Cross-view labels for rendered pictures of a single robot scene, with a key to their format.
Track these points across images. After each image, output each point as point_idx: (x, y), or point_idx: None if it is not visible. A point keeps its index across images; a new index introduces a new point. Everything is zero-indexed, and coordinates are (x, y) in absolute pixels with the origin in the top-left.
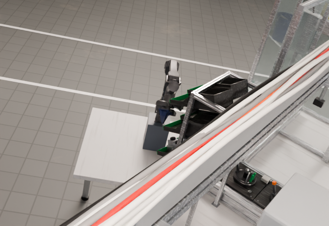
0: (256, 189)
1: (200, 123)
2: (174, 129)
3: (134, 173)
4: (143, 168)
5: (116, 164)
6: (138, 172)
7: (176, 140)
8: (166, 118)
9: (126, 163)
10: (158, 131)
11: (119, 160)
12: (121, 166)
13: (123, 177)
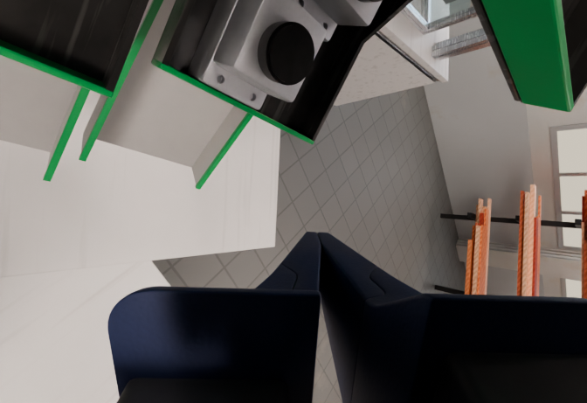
0: None
1: None
2: None
3: (68, 276)
4: (0, 279)
5: (90, 357)
6: (47, 272)
7: None
8: (283, 267)
9: (41, 350)
10: None
11: (47, 384)
12: (81, 337)
13: (127, 282)
